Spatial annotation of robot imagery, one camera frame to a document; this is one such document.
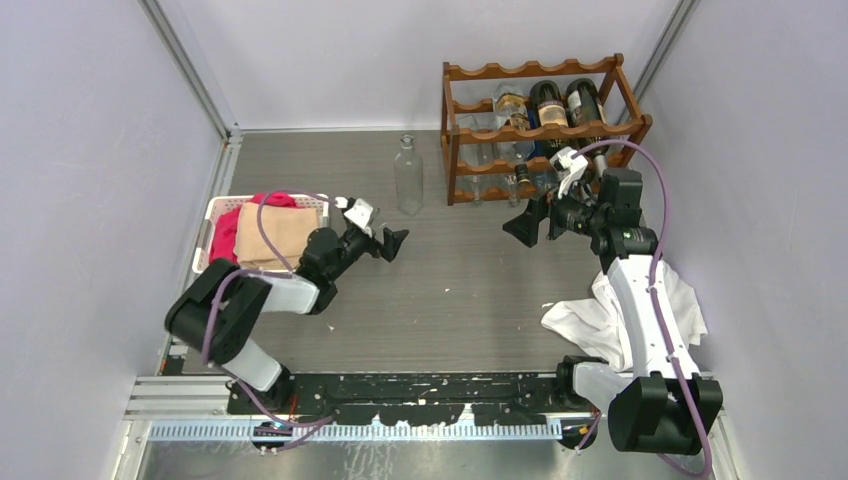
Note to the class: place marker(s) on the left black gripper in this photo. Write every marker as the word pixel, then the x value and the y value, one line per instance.
pixel 388 248

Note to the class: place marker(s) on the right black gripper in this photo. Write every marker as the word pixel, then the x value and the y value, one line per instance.
pixel 525 226

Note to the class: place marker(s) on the tall clear glass bottle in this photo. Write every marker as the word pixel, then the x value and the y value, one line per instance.
pixel 408 173

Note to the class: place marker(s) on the clear whisky bottle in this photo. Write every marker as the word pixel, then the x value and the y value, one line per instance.
pixel 510 110

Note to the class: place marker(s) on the green wine bottle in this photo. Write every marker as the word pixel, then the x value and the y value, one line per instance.
pixel 583 107
pixel 548 109

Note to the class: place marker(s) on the green wine bottle front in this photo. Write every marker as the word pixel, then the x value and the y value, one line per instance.
pixel 583 107

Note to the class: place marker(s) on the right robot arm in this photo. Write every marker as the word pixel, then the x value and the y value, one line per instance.
pixel 668 406

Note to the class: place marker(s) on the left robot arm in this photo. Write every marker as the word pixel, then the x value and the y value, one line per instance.
pixel 217 313

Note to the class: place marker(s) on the wooden wine rack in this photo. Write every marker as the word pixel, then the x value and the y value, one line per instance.
pixel 453 136

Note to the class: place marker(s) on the beige folded cloth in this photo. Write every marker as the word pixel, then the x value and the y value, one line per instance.
pixel 287 228

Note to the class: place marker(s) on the white cloth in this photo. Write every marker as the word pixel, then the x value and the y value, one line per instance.
pixel 597 327

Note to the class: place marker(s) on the red cloth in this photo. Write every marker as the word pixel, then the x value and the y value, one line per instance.
pixel 224 241

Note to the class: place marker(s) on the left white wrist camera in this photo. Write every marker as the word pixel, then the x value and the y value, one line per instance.
pixel 358 213

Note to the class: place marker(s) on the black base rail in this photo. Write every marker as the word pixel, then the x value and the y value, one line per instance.
pixel 412 399

